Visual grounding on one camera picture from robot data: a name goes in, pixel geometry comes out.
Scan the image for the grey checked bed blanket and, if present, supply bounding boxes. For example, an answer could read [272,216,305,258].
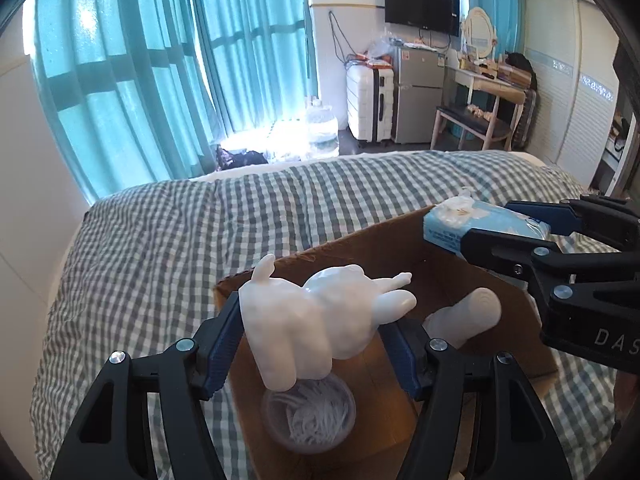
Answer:
[30,149,621,480]

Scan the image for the silver mini fridge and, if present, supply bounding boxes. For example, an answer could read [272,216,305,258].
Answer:
[391,42,446,145]

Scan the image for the white slatted wardrobe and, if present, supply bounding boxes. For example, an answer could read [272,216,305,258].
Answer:
[520,0,626,183]

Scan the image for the dark clothes pile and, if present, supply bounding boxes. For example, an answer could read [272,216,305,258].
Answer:
[215,145,269,170]

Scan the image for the round cotton swab container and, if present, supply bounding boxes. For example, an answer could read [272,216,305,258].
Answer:
[261,377,357,456]

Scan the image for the black wall television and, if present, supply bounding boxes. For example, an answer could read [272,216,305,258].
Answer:
[383,0,461,37]

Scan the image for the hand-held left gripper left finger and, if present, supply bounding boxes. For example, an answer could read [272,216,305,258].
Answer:
[50,291,244,480]

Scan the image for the white suitcase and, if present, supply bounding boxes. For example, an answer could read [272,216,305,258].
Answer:
[346,64,396,143]

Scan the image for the black wall cable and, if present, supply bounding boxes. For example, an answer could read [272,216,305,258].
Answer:
[327,9,352,67]

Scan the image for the wooden stool with dark seat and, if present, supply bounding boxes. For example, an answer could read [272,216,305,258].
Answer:
[431,105,513,151]

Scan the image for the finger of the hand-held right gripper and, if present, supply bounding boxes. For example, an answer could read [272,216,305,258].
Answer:
[504,194,640,252]
[460,229,640,307]

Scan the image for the white dressing table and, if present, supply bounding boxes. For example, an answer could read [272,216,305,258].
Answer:
[452,62,528,150]

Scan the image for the orange and white package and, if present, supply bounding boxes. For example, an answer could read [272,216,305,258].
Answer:
[350,54,393,69]

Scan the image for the white cylindrical bottle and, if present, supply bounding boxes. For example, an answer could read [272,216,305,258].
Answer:
[424,287,502,348]

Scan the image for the black bag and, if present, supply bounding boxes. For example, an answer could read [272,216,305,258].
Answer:
[505,51,537,87]

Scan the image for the brown cardboard box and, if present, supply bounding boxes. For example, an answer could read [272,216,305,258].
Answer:
[214,203,559,480]

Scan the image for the white rabbit figurine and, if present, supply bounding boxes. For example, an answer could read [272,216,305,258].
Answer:
[238,254,417,392]

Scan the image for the white oval vanity mirror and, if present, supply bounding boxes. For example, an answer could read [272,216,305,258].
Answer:
[461,7,498,61]

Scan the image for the clear plastic bag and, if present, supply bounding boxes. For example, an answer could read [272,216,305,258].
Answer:
[367,34,402,61]

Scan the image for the large clear water jug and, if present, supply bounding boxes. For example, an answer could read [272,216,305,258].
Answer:
[303,99,339,158]

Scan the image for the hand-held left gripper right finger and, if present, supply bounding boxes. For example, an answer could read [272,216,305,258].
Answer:
[379,319,574,480]

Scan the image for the light blue tissue pack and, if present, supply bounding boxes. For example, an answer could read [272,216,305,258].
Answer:
[422,187,553,261]

